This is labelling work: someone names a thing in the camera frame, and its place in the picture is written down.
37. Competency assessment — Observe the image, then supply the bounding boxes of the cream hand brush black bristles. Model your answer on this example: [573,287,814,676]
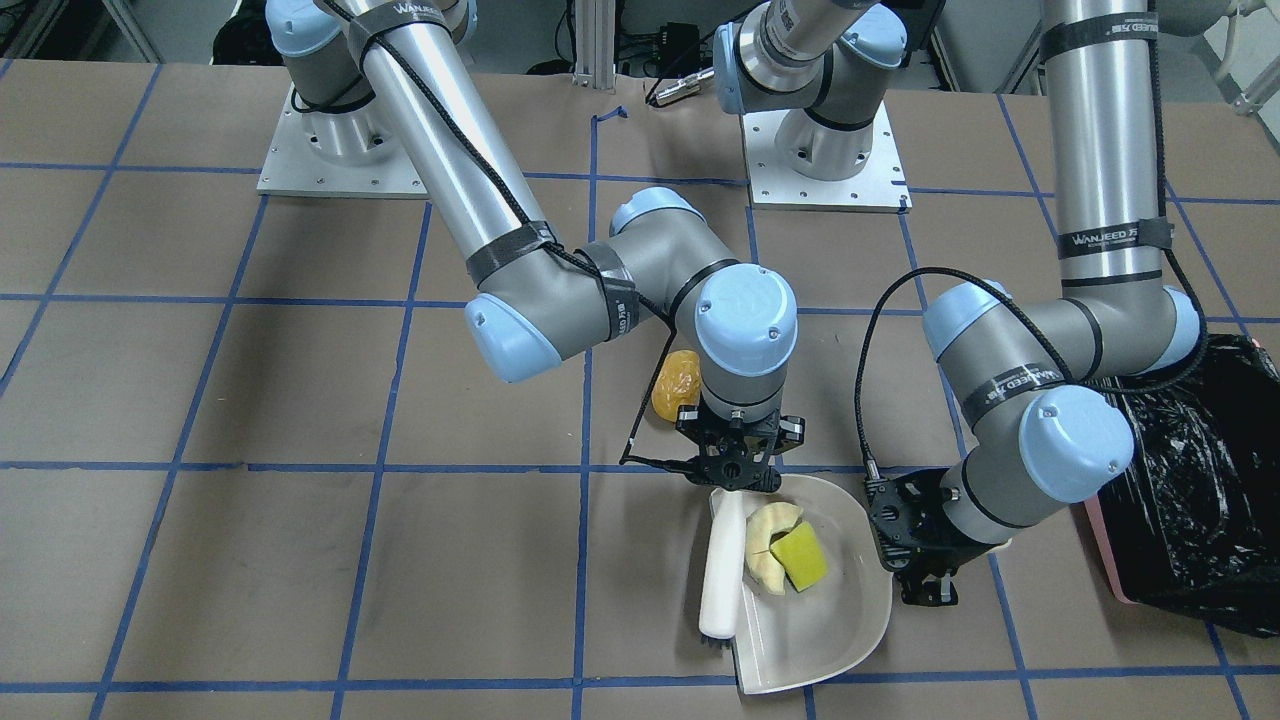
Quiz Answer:
[698,489,746,651]

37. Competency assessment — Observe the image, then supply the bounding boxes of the silver connector plug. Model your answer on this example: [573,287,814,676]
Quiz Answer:
[645,68,716,109]

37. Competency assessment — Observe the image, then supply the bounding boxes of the pale curved fruit peel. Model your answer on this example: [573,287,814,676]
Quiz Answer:
[744,502,804,596]

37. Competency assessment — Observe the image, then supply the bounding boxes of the aluminium frame post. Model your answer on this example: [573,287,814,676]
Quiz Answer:
[572,0,617,94]

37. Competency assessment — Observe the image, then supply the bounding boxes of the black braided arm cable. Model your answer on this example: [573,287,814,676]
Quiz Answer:
[320,0,701,471]
[852,266,1076,486]

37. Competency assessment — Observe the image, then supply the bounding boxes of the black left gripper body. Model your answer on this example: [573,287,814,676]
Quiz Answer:
[865,468,995,582]

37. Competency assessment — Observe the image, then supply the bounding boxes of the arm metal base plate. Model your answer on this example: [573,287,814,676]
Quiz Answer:
[257,87,429,200]
[741,102,913,213]

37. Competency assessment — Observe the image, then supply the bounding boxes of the yellow-green sponge piece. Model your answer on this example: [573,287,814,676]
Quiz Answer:
[769,521,829,592]

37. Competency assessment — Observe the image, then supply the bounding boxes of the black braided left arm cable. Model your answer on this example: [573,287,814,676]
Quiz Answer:
[852,266,1076,486]

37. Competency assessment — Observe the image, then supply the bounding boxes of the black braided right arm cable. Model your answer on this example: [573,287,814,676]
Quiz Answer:
[320,0,701,471]

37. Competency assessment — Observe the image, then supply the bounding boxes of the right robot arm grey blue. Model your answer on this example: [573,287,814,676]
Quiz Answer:
[265,1,805,492]

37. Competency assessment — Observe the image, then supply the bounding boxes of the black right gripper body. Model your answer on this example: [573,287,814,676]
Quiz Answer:
[675,402,805,493]

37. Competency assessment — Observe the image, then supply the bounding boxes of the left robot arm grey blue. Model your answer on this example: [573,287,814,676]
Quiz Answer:
[712,1,1204,606]

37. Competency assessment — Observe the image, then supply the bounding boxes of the bin with black bag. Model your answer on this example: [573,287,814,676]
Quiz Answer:
[1085,334,1279,638]

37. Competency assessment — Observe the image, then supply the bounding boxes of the yellow-brown toy potato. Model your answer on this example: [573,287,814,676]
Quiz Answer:
[650,348,701,424]

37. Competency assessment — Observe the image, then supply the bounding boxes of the cream plastic dustpan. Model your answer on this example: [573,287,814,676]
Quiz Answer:
[708,474,1012,696]

